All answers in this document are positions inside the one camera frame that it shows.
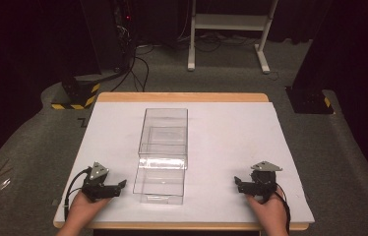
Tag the wooden table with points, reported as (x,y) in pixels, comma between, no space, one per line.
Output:
(182,97)

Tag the black stand base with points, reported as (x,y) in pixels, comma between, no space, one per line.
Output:
(308,100)

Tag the person's right hand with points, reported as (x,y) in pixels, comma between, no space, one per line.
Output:
(269,209)

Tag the white table mat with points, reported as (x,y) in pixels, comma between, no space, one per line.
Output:
(231,141)

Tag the clear plastic drawer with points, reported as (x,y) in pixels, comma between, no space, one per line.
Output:
(159,183)

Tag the clear plastic drawer housing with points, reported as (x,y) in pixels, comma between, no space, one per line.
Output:
(164,137)

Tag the white metal stand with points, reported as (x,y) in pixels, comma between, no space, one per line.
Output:
(231,23)

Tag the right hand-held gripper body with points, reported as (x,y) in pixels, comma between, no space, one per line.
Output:
(261,183)

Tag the person's left hand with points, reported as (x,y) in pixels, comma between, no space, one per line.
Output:
(85,205)

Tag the black stand with striped base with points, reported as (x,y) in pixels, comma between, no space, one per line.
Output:
(77,93)

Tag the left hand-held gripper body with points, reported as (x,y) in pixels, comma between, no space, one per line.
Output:
(97,183)

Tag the black equipment tower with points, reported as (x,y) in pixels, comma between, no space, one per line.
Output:
(123,32)

